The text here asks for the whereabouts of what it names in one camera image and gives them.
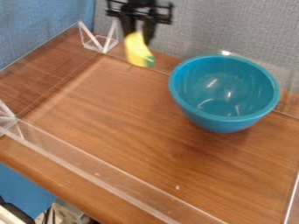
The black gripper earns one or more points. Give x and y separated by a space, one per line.
151 11

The yellow toy banana slice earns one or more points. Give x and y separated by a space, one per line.
138 53

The blue plastic bowl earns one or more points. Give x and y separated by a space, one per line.
223 98

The clear acrylic back barrier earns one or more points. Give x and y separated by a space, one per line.
288 104

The clear acrylic barrier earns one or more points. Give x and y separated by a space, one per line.
288 104
148 198

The clear acrylic front barrier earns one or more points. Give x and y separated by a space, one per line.
148 198

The clear acrylic corner bracket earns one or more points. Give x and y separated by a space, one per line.
95 42

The clear acrylic left bracket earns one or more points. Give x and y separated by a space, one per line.
8 119

